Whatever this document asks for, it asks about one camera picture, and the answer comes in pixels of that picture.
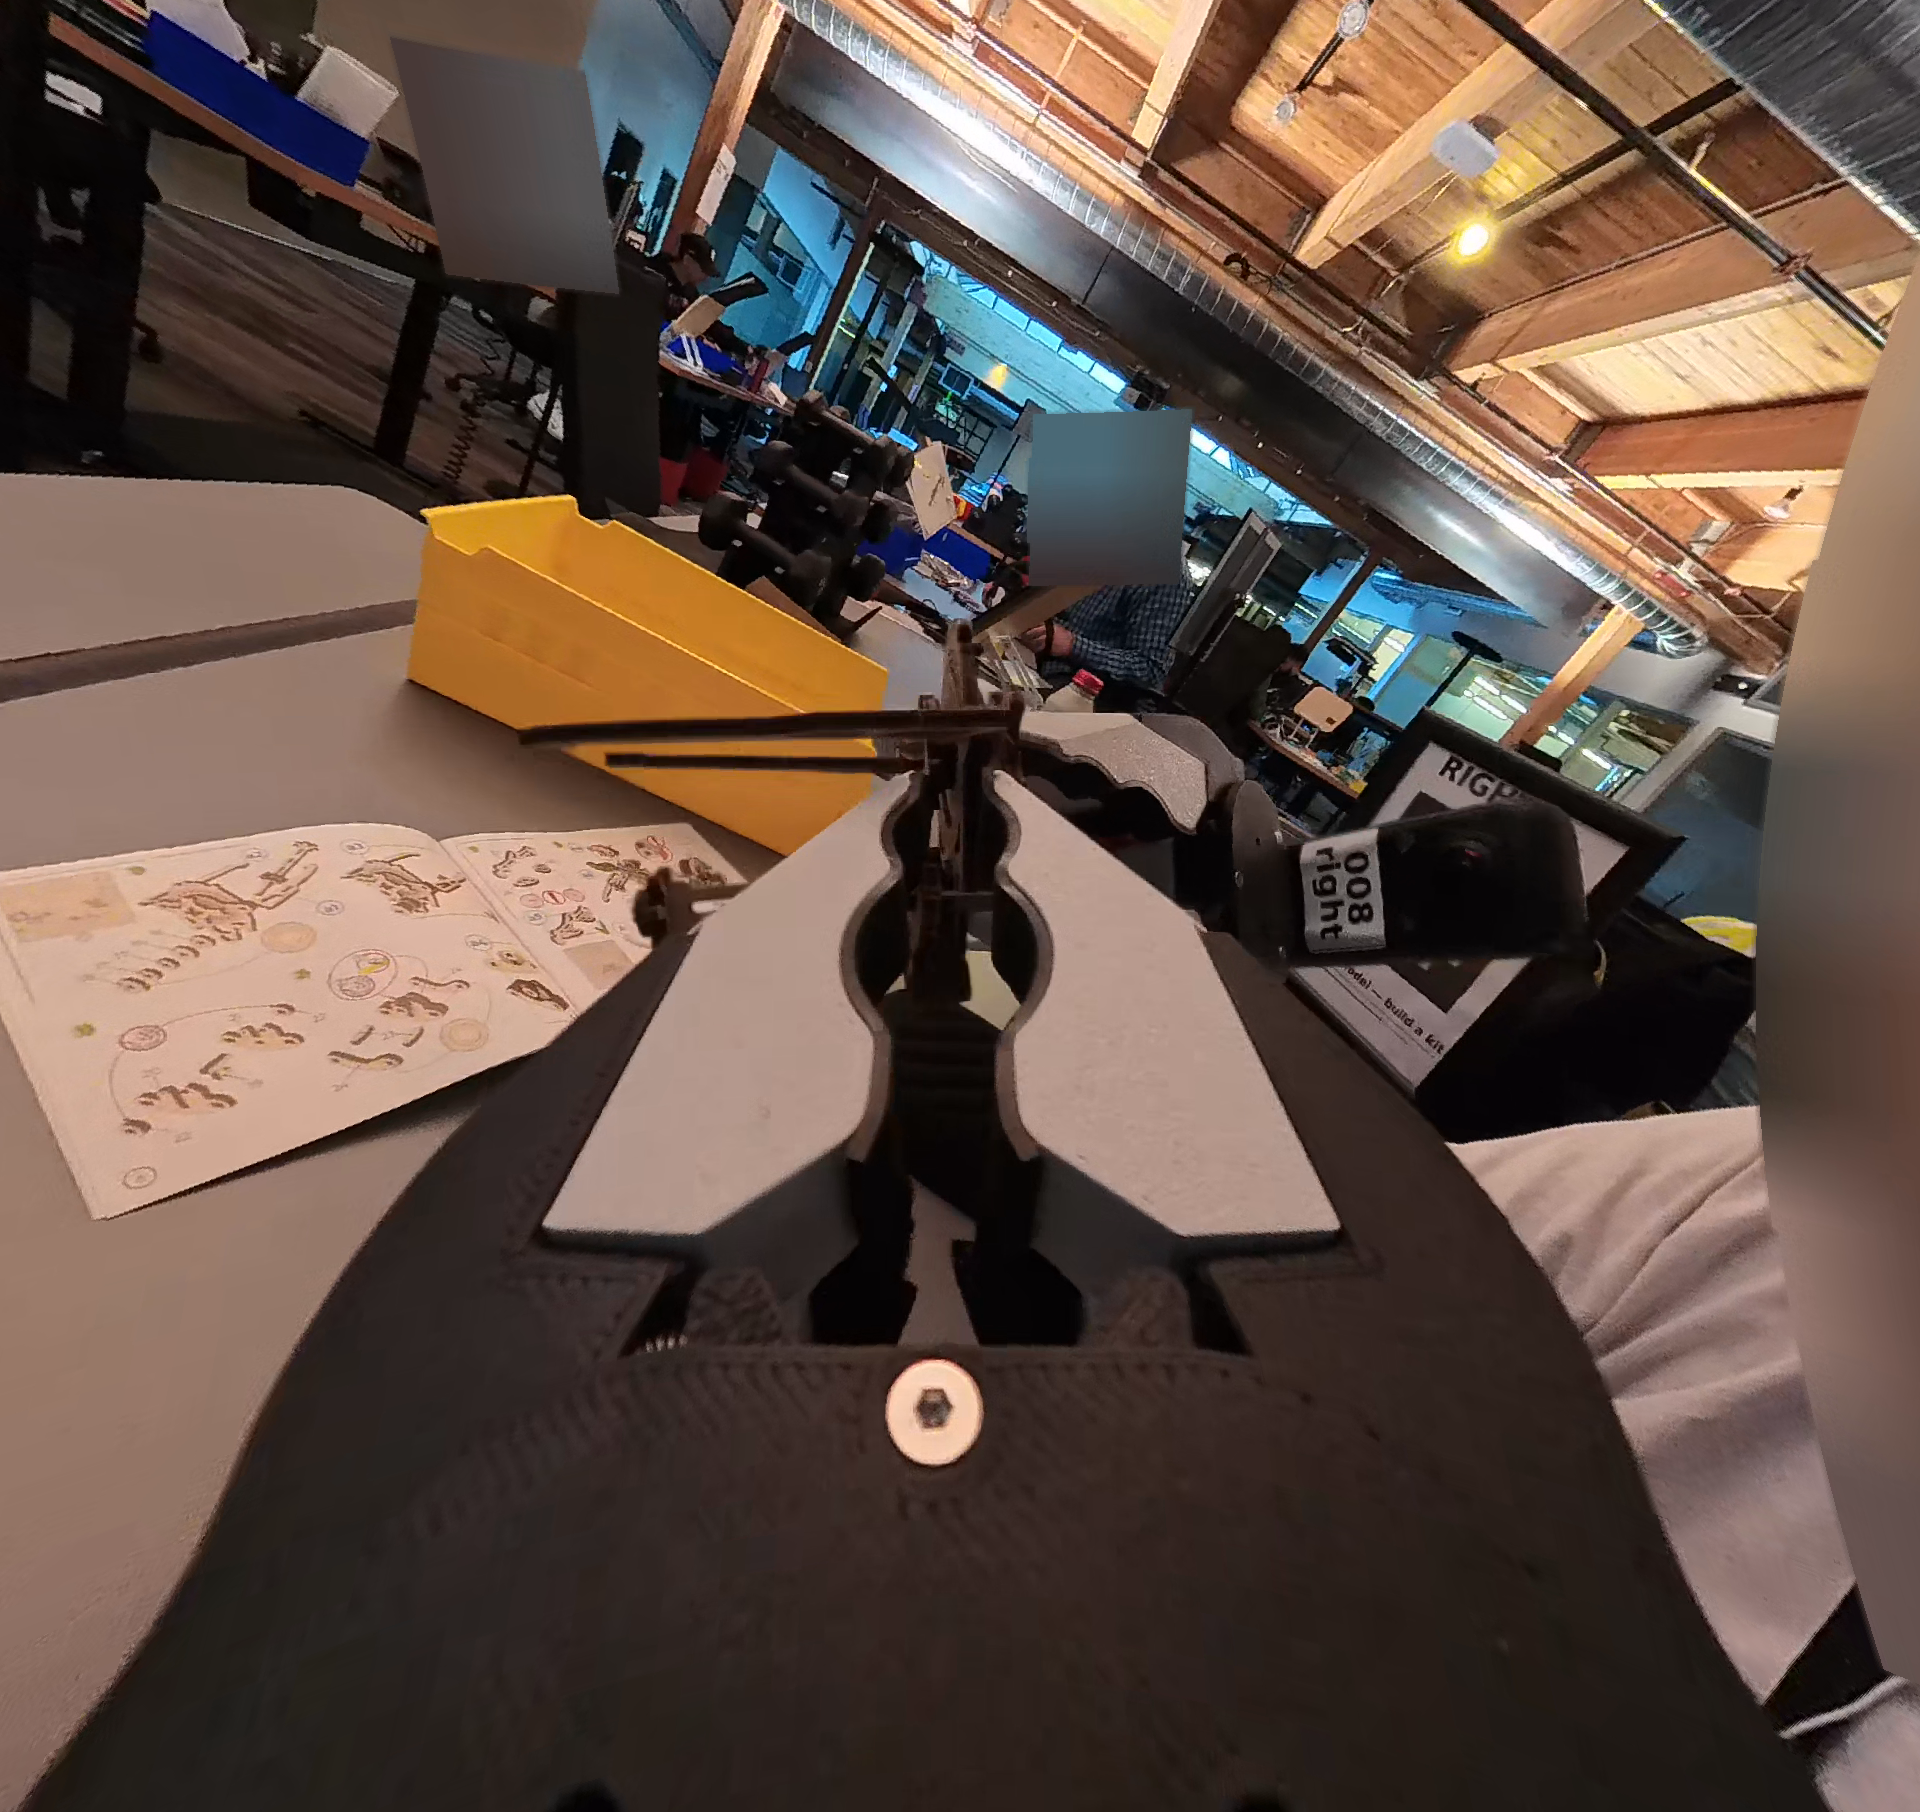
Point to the silver spiral ceiling duct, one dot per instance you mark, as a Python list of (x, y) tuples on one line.
[(1117, 216)]

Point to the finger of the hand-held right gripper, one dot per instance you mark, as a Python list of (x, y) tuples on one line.
[(1141, 778)]

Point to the black dumbbell rack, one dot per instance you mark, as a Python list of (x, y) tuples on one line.
[(811, 494)]

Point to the black framed sign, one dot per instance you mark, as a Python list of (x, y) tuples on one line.
[(1464, 778)]

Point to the white bottle with red cap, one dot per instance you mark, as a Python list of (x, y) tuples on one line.
[(1074, 695)]

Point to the illustrated instruction booklet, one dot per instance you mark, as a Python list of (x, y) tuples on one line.
[(302, 1002)]

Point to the black computer monitor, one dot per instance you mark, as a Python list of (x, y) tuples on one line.
[(1223, 612)]

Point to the blue plastic bin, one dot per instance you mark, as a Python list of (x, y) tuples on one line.
[(256, 117)]

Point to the brown wooden gear model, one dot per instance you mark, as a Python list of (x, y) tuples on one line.
[(947, 791)]

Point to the yellow plastic bin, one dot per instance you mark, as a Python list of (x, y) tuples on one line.
[(599, 642)]

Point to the round ceiling lamp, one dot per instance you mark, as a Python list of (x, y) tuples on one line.
[(1475, 238)]

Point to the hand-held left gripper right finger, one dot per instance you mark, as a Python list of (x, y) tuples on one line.
[(1154, 1093)]

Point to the person's white clothing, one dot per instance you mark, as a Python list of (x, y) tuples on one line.
[(1649, 1318)]

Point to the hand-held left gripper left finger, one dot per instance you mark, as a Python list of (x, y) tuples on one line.
[(720, 1093)]

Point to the white ceiling sensor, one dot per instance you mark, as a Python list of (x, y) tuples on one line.
[(1466, 145)]

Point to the wooden desk with black legs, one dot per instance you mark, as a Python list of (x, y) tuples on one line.
[(408, 358)]

